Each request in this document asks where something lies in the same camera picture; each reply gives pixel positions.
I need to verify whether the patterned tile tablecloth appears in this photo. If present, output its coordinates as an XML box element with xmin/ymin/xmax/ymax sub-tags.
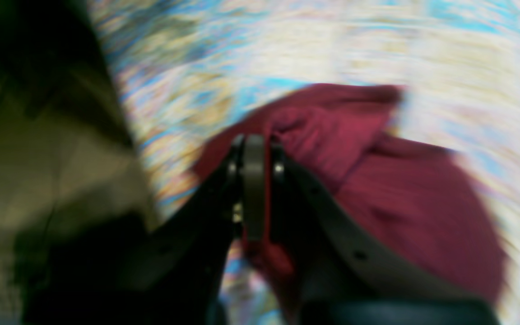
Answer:
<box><xmin>86</xmin><ymin>0</ymin><xmax>520</xmax><ymax>325</ymax></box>

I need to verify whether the dark red t-shirt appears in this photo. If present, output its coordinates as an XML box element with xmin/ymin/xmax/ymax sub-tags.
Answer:
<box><xmin>192</xmin><ymin>83</ymin><xmax>505</xmax><ymax>305</ymax></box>

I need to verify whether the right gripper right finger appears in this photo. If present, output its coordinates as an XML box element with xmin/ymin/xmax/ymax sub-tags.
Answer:
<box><xmin>269</xmin><ymin>144</ymin><xmax>499</xmax><ymax>325</ymax></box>

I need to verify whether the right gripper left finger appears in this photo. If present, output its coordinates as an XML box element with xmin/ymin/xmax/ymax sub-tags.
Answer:
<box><xmin>23</xmin><ymin>135</ymin><xmax>265</xmax><ymax>325</ymax></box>

